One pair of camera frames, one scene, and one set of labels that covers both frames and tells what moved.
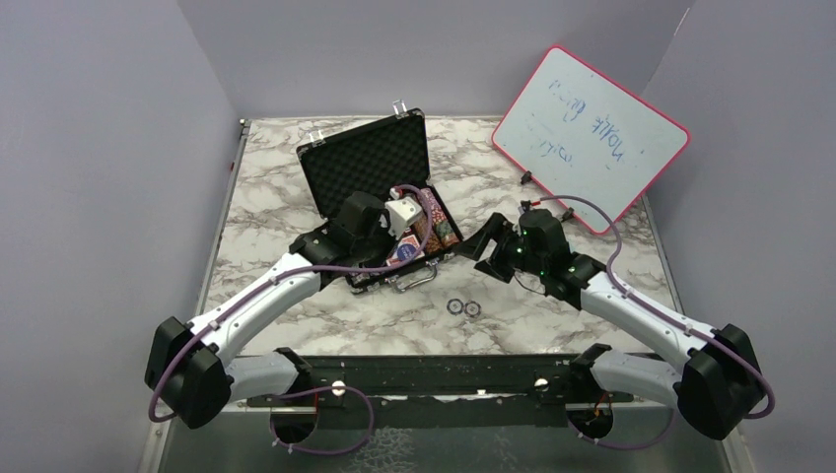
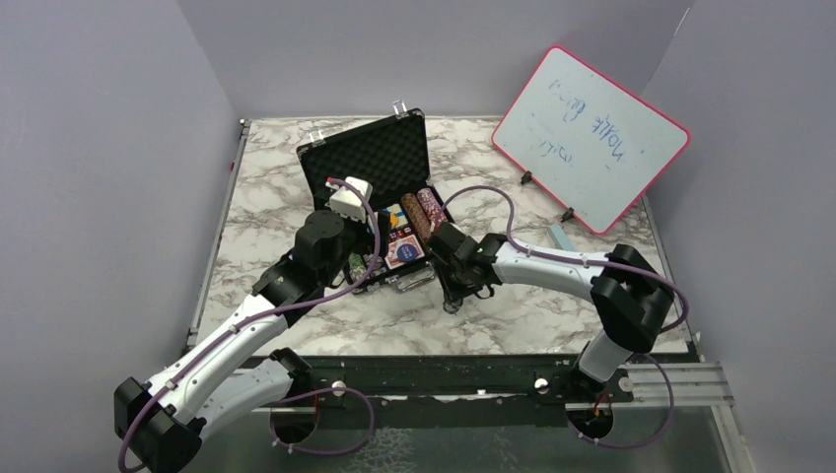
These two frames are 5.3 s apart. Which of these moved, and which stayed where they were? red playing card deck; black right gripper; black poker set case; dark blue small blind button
Moved: black right gripper
Stayed: red playing card deck; black poker set case; dark blue small blind button
